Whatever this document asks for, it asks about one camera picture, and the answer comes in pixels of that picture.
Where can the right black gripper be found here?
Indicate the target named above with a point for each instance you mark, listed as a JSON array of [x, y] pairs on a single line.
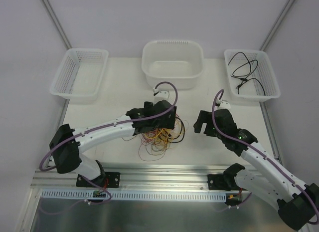
[[207, 122]]

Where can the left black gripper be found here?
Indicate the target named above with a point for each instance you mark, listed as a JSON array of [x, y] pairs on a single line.
[[170, 116]]

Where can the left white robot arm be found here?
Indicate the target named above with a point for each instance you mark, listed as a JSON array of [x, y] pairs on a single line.
[[68, 145]]

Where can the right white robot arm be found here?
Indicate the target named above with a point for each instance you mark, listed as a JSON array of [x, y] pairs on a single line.
[[295, 201]]

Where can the right white perforated basket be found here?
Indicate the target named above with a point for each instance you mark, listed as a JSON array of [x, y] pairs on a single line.
[[250, 75]]

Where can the white perforated basket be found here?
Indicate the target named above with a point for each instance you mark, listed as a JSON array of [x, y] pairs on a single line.
[[250, 75], [79, 75]]

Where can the white centre plastic tub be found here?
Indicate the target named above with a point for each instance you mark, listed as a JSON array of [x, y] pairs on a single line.
[[178, 62]]

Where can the left white perforated basket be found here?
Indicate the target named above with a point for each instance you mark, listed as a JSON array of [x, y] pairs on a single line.
[[79, 75]]

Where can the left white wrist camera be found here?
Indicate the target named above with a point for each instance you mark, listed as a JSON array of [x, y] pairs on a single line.
[[161, 95]]

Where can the aluminium mounting rail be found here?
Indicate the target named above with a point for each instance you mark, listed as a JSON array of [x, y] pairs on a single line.
[[139, 177]]

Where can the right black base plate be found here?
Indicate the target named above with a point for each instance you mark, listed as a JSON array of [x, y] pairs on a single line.
[[221, 182]]

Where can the right aluminium frame post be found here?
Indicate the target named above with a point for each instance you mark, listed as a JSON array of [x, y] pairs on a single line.
[[277, 24]]

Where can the aluminium frame post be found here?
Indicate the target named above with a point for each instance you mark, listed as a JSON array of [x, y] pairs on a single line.
[[56, 22], [277, 24]]

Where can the white slotted cable duct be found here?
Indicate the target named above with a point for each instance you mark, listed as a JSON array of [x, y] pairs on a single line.
[[134, 195]]

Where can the left aluminium frame post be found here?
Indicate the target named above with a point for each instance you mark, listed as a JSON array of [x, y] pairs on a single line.
[[56, 22]]

